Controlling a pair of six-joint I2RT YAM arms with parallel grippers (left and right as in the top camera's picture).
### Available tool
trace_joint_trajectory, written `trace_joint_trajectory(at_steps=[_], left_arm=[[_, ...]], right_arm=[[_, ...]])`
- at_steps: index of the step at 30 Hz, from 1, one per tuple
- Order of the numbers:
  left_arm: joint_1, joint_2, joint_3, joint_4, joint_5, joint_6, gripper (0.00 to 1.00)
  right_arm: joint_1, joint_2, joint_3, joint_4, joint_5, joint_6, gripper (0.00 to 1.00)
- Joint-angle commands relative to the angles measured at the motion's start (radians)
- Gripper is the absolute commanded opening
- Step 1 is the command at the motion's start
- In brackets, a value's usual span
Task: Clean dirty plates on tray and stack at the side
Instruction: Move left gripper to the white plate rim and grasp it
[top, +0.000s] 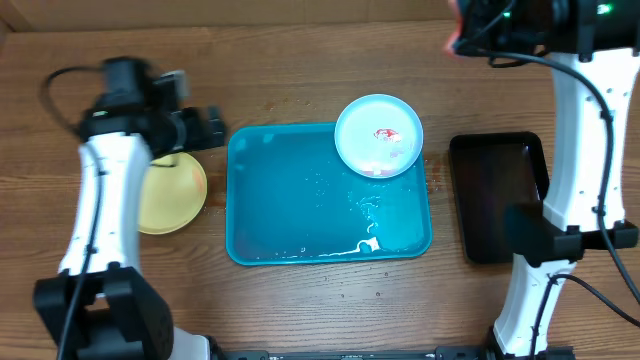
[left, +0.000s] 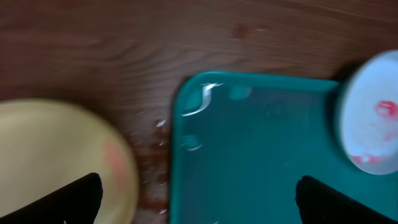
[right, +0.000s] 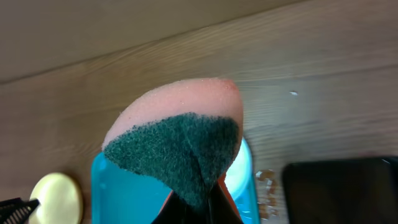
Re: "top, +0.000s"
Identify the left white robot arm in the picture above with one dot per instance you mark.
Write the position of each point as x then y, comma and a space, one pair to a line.
99, 306

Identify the black rectangular tray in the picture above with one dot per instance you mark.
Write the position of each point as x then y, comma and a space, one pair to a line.
489, 173

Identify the yellow plate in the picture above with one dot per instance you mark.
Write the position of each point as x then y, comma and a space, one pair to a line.
173, 193

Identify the pink and black sponge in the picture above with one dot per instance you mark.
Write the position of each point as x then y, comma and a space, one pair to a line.
455, 7

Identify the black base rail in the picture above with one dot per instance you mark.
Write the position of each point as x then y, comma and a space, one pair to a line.
439, 353

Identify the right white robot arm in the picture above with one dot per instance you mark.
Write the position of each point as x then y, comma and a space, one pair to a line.
592, 50

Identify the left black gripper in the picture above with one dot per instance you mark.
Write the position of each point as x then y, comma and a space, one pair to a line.
199, 139

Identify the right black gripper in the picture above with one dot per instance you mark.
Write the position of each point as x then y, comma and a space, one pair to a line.
475, 15

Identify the teal plastic tray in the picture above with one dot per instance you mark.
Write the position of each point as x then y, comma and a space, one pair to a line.
292, 200

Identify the light blue plate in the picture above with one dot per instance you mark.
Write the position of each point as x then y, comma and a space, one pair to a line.
378, 136

